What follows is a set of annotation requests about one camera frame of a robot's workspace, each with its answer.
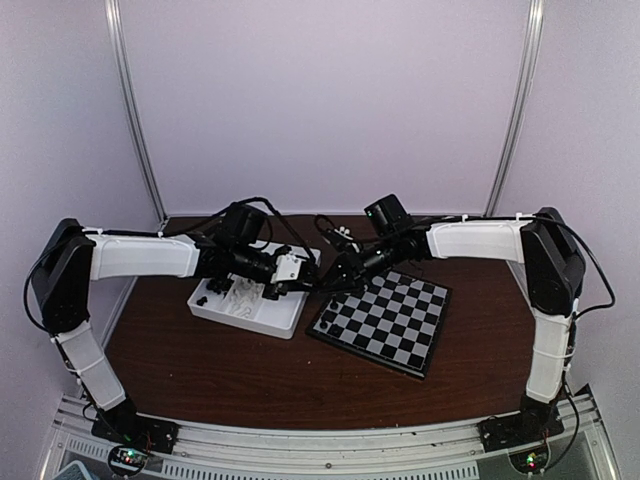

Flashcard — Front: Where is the right aluminium frame post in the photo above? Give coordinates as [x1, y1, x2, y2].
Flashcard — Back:
[484, 0, 545, 216]

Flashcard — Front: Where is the white chess piece pile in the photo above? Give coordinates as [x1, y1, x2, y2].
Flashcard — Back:
[226, 279, 264, 319]

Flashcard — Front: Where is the blue plastic basket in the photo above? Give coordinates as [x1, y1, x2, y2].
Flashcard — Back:
[53, 461, 96, 480]

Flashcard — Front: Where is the white compartment tray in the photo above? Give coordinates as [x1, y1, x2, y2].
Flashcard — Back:
[187, 241, 320, 339]

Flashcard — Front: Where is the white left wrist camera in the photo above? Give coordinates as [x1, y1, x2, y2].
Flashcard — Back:
[271, 253, 304, 284]

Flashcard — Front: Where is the left round circuit board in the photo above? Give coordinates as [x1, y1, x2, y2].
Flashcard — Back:
[107, 445, 149, 476]

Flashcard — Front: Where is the aluminium frame post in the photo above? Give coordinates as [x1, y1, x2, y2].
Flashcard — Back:
[104, 0, 167, 223]
[484, 0, 545, 216]

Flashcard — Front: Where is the black silver chessboard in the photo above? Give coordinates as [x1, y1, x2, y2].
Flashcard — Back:
[306, 270, 452, 380]

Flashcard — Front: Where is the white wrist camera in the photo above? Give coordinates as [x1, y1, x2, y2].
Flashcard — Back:
[271, 253, 304, 284]
[335, 226, 353, 241]

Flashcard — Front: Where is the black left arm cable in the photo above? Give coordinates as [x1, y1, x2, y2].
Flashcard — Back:
[199, 197, 314, 261]

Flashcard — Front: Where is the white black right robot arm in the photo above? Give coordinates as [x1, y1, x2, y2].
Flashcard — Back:
[319, 194, 586, 442]

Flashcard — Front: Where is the aluminium front rail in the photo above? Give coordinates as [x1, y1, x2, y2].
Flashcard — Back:
[42, 382, 621, 480]

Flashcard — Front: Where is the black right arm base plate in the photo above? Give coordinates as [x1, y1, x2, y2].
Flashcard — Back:
[477, 414, 565, 453]

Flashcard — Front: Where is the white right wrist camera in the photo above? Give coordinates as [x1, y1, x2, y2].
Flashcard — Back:
[335, 226, 353, 241]

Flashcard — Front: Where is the round circuit board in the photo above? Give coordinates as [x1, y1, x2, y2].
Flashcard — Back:
[509, 448, 550, 475]
[107, 445, 149, 476]

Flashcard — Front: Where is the black chess piece pile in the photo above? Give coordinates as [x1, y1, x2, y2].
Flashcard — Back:
[206, 278, 233, 295]

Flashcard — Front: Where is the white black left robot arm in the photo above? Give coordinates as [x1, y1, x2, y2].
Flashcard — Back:
[23, 197, 318, 444]

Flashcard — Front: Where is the left aluminium frame post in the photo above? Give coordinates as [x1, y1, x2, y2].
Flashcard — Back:
[104, 0, 167, 223]

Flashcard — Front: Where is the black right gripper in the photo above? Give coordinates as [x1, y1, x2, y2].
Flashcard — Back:
[317, 234, 403, 294]

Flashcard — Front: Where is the right round circuit board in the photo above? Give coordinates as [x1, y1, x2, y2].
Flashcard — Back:
[509, 448, 550, 475]

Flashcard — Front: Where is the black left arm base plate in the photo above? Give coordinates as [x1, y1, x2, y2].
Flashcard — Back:
[91, 417, 179, 454]

